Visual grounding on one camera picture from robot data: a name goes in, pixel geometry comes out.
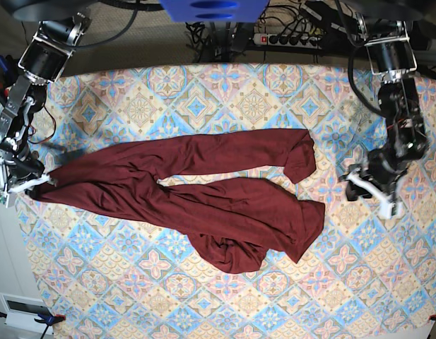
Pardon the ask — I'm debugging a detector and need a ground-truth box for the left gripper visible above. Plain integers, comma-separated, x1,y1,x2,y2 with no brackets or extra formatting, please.
338,148,412,203

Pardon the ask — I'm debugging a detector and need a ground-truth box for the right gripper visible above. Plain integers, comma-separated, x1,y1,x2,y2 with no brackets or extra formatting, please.
0,153,58,200

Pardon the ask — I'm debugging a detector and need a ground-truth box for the dark red t-shirt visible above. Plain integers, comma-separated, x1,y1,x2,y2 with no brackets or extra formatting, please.
33,129,325,274

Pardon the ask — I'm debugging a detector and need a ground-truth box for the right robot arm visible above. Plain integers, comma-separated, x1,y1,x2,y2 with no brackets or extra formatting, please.
0,12,90,207

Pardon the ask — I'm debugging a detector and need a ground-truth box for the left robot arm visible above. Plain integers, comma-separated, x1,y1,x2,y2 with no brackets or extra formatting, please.
340,13,429,217

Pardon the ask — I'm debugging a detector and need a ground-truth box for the patterned tile tablecloth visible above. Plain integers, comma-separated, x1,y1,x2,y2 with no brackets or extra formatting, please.
16,64,436,338

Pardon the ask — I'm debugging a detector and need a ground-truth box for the black orange clamp left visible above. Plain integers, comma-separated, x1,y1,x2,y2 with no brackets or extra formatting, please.
0,82,8,107

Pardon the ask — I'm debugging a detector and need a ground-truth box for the blue clamp lower left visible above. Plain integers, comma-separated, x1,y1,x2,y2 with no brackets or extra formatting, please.
0,311,66,338

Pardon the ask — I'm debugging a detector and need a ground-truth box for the white power strip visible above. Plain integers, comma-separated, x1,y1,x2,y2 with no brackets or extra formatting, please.
252,33,320,48

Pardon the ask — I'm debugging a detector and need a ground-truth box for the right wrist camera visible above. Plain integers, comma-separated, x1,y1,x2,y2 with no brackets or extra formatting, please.
0,189,16,208

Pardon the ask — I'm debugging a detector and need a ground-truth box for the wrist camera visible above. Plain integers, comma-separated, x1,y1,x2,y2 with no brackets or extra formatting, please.
378,202,403,220
0,189,16,208

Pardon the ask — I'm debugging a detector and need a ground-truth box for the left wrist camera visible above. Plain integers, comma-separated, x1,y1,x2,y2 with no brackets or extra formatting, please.
378,202,403,220

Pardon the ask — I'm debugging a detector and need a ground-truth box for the white wall vent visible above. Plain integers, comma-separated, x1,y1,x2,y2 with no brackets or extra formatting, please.
0,292,49,334

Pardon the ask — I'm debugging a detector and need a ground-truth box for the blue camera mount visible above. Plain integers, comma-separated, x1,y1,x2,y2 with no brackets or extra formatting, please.
160,0,269,23

